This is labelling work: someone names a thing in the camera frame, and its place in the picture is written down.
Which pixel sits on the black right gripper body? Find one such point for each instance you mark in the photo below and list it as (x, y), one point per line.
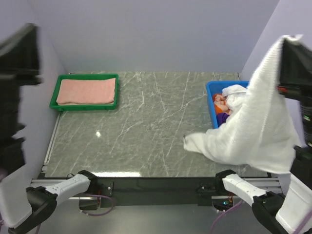
(303, 92)

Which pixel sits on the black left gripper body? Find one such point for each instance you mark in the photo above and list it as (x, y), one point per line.
(10, 87)

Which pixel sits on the large white waffle towel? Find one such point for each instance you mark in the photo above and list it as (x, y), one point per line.
(261, 133)

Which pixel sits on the pink towel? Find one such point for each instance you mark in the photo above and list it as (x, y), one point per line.
(86, 92)

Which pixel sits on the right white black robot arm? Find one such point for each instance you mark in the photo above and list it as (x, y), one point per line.
(290, 213)

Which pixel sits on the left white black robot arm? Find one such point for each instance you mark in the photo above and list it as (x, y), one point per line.
(24, 208)

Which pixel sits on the white crumpled towel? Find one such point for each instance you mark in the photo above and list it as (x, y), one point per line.
(233, 89)

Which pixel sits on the green plastic tray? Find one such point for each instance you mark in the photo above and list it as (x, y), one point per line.
(91, 107)

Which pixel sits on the orange towel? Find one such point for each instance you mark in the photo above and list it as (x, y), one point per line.
(220, 105)

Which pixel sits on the blue plastic bin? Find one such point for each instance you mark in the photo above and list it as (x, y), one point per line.
(216, 87)

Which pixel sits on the purple towel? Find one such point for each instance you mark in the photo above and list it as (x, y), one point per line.
(221, 118)

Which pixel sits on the aluminium frame rail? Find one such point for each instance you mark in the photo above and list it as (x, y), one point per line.
(263, 185)

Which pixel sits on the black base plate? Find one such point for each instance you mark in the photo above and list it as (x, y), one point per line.
(141, 199)

